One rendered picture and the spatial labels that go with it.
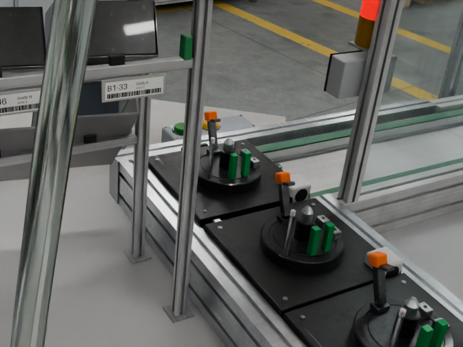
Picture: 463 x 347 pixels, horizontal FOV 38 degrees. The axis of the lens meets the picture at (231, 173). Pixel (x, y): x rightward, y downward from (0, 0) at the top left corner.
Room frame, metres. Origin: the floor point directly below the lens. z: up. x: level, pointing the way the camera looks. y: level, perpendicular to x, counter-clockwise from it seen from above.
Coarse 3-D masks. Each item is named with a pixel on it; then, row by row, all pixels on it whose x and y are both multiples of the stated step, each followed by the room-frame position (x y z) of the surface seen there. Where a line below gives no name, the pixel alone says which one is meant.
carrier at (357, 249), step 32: (224, 224) 0.96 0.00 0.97; (256, 224) 0.97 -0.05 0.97; (288, 224) 0.87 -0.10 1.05; (320, 224) 0.96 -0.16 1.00; (256, 256) 0.88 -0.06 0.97; (288, 256) 0.86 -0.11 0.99; (320, 256) 0.88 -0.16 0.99; (352, 256) 0.91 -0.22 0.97; (256, 288) 0.81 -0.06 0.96; (288, 288) 0.81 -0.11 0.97; (320, 288) 0.82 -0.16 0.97; (352, 288) 0.83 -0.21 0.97
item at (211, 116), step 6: (204, 114) 1.20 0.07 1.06; (210, 114) 1.19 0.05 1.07; (216, 114) 1.20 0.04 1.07; (210, 120) 1.18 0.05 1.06; (216, 120) 1.18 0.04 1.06; (210, 126) 1.19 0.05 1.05; (210, 132) 1.18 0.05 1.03; (210, 138) 1.18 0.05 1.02; (216, 138) 1.18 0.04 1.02; (216, 144) 1.18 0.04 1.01
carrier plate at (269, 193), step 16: (240, 144) 1.27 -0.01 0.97; (160, 160) 1.16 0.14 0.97; (176, 160) 1.17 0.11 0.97; (160, 176) 1.11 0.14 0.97; (176, 176) 1.11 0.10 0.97; (272, 176) 1.15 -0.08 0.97; (176, 192) 1.05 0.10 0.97; (208, 192) 1.06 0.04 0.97; (256, 192) 1.08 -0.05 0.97; (272, 192) 1.09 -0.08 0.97; (208, 208) 1.01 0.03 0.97; (224, 208) 1.01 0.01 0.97; (240, 208) 1.02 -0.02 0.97; (256, 208) 1.03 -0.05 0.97
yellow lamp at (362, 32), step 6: (360, 18) 1.13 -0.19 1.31; (360, 24) 1.13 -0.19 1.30; (366, 24) 1.12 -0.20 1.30; (372, 24) 1.12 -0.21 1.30; (360, 30) 1.13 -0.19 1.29; (366, 30) 1.12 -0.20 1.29; (372, 30) 1.12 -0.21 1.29; (360, 36) 1.13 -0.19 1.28; (366, 36) 1.12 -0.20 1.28; (354, 42) 1.14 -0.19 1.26; (360, 42) 1.12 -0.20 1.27; (366, 42) 1.12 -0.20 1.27
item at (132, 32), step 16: (48, 16) 0.89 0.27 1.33; (96, 16) 0.84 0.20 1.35; (112, 16) 0.84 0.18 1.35; (128, 16) 0.85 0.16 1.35; (144, 16) 0.86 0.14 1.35; (48, 32) 0.89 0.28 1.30; (96, 32) 0.83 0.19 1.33; (112, 32) 0.84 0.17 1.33; (128, 32) 0.84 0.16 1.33; (144, 32) 0.85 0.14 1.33; (96, 48) 0.82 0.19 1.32; (112, 48) 0.83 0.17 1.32; (128, 48) 0.84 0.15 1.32; (144, 48) 0.84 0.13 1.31; (96, 64) 0.92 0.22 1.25
